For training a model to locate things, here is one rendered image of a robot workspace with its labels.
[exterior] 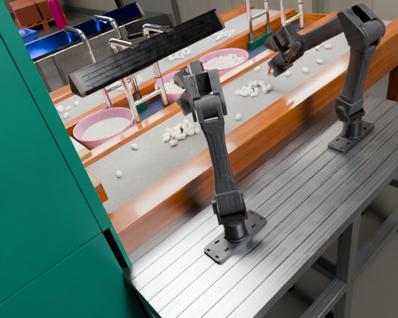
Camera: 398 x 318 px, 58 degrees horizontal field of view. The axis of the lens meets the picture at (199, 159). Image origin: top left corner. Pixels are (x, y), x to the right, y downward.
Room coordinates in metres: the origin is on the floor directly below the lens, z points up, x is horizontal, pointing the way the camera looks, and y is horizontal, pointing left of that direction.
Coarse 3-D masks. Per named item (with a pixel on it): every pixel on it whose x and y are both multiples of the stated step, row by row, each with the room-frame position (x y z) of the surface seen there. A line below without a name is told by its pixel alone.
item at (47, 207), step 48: (0, 0) 0.68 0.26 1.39; (0, 48) 0.66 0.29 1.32; (0, 96) 0.64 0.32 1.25; (48, 96) 0.68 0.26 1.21; (0, 144) 0.62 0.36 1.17; (48, 144) 0.66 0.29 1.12; (0, 192) 0.59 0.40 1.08; (48, 192) 0.63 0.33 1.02; (96, 192) 0.68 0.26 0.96; (0, 240) 0.56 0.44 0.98; (48, 240) 0.60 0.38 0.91; (0, 288) 0.53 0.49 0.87
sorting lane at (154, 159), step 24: (336, 48) 1.64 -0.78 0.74; (264, 72) 1.57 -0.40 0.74; (312, 72) 1.45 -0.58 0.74; (240, 96) 1.39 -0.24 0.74; (264, 96) 1.34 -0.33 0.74; (168, 120) 1.33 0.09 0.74; (192, 120) 1.29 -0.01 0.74; (240, 120) 1.20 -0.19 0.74; (144, 144) 1.19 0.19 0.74; (168, 144) 1.15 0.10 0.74; (192, 144) 1.11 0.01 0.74; (96, 168) 1.10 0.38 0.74; (120, 168) 1.07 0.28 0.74; (144, 168) 1.03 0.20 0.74; (168, 168) 1.00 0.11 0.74; (120, 192) 0.93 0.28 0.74
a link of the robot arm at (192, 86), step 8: (208, 72) 0.88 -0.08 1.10; (216, 72) 0.87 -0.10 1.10; (184, 80) 0.87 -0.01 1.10; (192, 80) 0.87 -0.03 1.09; (200, 80) 0.89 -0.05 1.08; (208, 80) 0.89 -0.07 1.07; (216, 80) 0.86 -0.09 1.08; (192, 88) 0.85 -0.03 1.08; (200, 88) 0.89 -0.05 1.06; (208, 88) 0.88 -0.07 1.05; (216, 88) 0.84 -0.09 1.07; (192, 96) 0.84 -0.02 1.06; (192, 104) 0.82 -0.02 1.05; (224, 104) 0.81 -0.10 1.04; (192, 112) 0.81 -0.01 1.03; (224, 112) 0.81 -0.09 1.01
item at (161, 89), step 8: (152, 24) 1.37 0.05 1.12; (144, 32) 1.41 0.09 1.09; (160, 32) 1.33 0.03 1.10; (168, 32) 1.27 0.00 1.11; (112, 40) 1.30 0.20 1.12; (120, 40) 1.27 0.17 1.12; (112, 48) 1.33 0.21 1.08; (136, 48) 1.20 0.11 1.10; (152, 64) 1.41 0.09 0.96; (136, 72) 1.37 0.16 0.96; (160, 80) 1.42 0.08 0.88; (128, 88) 1.33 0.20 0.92; (160, 88) 1.41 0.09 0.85; (128, 96) 1.33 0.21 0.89; (144, 96) 1.38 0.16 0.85; (152, 96) 1.39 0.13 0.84; (160, 96) 1.42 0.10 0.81; (136, 104) 1.34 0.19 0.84; (168, 104) 1.42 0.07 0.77; (136, 112) 1.34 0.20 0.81; (136, 120) 1.33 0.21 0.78
